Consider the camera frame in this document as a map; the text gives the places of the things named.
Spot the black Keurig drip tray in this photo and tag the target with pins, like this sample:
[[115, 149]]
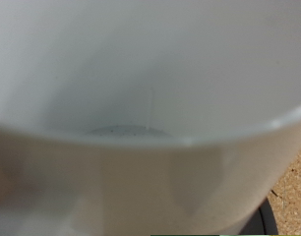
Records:
[[263, 219]]

